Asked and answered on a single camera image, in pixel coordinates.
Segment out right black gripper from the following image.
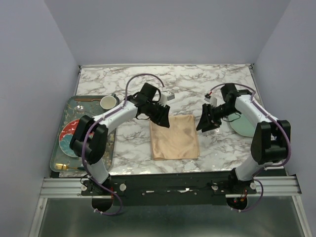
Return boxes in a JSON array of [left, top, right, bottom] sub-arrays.
[[196, 103, 238, 133]]

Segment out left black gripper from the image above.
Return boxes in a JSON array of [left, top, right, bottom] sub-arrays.
[[145, 101, 170, 128]]

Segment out peach cloth napkin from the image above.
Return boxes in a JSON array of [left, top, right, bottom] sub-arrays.
[[150, 115, 199, 160]]

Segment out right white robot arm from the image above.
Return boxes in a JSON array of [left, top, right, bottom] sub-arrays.
[[196, 83, 291, 194]]

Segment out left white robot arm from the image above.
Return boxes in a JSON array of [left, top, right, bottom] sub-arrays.
[[70, 83, 174, 195]]

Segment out mint green floral plate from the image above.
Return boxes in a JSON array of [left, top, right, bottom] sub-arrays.
[[228, 113, 255, 137]]

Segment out grey-green ceramic mug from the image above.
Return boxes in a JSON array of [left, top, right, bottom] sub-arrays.
[[99, 93, 119, 110]]

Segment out silver metal spoon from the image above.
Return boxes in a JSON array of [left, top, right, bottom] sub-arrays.
[[76, 105, 85, 112]]

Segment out floral teal serving tray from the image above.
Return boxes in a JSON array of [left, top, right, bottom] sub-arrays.
[[50, 95, 106, 178]]

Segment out red and teal plate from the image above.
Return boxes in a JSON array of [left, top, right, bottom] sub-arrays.
[[58, 119, 79, 158]]

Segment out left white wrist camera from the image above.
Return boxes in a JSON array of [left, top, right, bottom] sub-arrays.
[[159, 90, 175, 104]]

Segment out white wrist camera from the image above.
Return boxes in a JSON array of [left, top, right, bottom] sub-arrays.
[[159, 90, 175, 104], [204, 92, 218, 107]]

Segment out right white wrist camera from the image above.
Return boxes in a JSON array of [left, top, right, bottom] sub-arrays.
[[204, 92, 218, 107]]

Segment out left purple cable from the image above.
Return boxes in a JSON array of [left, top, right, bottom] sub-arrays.
[[82, 74, 165, 217]]

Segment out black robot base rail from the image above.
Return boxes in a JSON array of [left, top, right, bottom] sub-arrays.
[[81, 171, 258, 209]]

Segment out gold fork green handle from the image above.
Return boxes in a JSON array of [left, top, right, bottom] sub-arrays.
[[54, 163, 85, 171]]

